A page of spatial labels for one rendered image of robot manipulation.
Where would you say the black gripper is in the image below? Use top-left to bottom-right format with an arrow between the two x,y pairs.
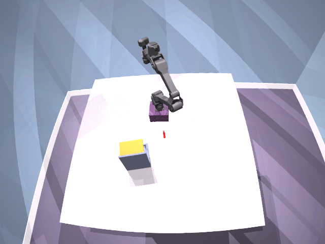
138,37 -> 150,64

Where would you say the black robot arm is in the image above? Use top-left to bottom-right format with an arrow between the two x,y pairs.
147,42 -> 184,113

